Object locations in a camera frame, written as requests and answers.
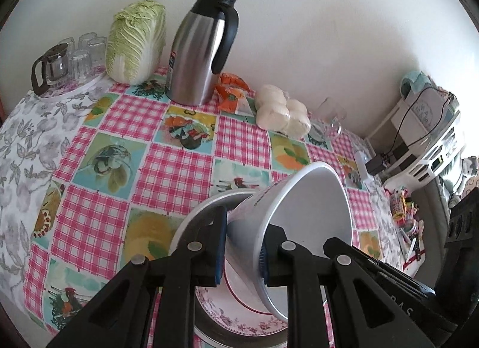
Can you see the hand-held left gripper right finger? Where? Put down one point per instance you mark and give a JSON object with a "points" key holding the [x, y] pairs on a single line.
{"points": [[264, 262]]}

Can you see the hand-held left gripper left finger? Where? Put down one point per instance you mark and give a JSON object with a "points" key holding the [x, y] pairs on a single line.
{"points": [[220, 258]]}

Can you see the floral rimmed white plate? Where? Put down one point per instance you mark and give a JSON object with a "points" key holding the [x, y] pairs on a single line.
{"points": [[224, 314]]}

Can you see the stainless steel basin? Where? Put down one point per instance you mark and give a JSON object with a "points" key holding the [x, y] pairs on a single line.
{"points": [[232, 340]]}

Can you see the colourful candy packets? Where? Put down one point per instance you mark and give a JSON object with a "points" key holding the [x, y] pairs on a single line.
{"points": [[402, 209]]}

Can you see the white power strip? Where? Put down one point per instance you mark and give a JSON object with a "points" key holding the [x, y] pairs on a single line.
{"points": [[362, 172]]}

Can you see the black charger adapter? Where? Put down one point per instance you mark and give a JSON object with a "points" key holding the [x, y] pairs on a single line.
{"points": [[377, 165]]}

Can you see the pink checked tablecloth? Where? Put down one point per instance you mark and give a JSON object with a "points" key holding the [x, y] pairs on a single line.
{"points": [[123, 146]]}

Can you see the bag of steamed buns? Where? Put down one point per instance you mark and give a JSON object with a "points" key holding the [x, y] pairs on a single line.
{"points": [[282, 110]]}

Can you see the translucent plastic packet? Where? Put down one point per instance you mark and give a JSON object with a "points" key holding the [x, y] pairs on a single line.
{"points": [[245, 106]]}

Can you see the white plastic basket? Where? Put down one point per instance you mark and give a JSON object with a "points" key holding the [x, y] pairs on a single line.
{"points": [[430, 146]]}

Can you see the glass mug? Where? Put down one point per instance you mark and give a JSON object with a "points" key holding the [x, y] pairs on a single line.
{"points": [[331, 117]]}

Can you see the orange snack packet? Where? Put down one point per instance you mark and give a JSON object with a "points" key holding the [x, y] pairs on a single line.
{"points": [[230, 88]]}

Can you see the stainless steel thermos jug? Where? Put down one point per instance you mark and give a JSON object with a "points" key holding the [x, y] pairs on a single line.
{"points": [[194, 52]]}

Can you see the white round tray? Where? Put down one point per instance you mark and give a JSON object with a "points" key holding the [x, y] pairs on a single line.
{"points": [[75, 88]]}

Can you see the grey floral tablecloth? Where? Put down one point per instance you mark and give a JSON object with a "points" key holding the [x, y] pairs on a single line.
{"points": [[26, 138]]}

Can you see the napa cabbage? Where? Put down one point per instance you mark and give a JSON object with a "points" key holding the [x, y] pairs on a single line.
{"points": [[134, 41]]}

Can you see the clear drinking glass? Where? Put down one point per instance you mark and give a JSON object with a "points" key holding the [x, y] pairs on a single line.
{"points": [[86, 39], [67, 44], [98, 50], [79, 65]]}

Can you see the glass teapot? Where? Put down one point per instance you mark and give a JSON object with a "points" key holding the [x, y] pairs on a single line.
{"points": [[50, 67]]}

